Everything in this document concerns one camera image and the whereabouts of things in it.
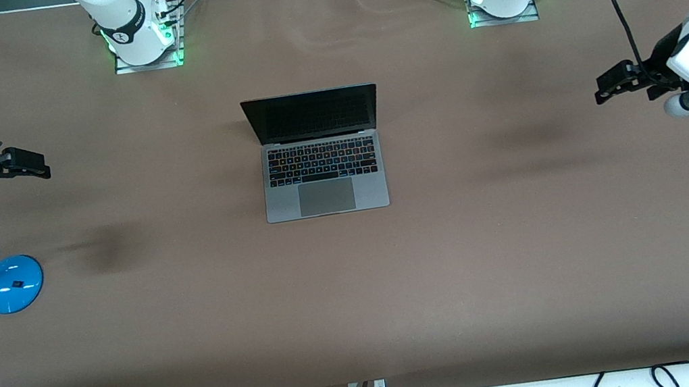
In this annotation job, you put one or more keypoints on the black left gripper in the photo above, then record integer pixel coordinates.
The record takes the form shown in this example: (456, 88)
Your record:
(658, 62)

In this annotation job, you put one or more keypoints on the grey laptop computer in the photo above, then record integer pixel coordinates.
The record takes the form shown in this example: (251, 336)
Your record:
(326, 197)

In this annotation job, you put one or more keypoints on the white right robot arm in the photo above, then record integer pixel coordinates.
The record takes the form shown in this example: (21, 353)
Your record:
(132, 27)

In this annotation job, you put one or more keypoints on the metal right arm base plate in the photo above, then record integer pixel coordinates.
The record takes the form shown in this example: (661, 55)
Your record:
(161, 64)

